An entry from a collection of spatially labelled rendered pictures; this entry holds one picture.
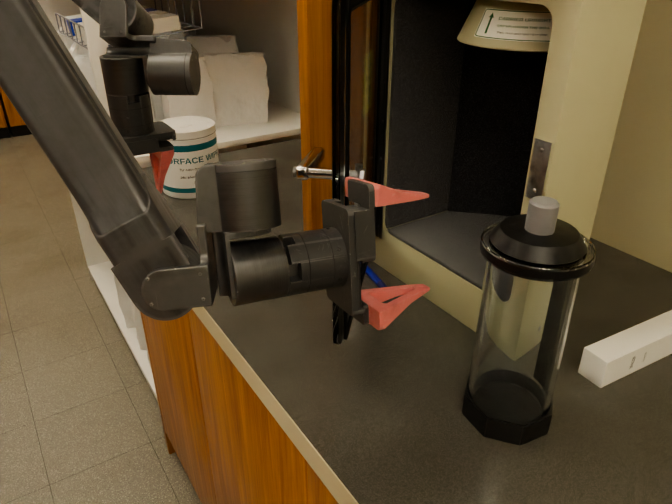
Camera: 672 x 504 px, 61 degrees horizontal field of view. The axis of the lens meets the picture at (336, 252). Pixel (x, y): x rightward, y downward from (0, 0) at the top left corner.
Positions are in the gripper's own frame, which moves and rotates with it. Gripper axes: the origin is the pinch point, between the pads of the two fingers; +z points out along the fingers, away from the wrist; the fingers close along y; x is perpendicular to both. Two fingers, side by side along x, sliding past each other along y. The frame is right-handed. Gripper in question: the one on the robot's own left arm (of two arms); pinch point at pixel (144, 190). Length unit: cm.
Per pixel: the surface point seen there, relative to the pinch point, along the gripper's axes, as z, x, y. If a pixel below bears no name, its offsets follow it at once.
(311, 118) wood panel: -9.5, -9.0, 24.3
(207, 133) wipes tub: 2.0, 29.6, 21.7
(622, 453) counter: 16, -63, 31
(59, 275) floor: 110, 192, -2
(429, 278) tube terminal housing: 11.8, -28.7, 33.1
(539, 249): -8, -55, 21
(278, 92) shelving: 13, 100, 76
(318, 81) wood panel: -14.9, -9.0, 25.6
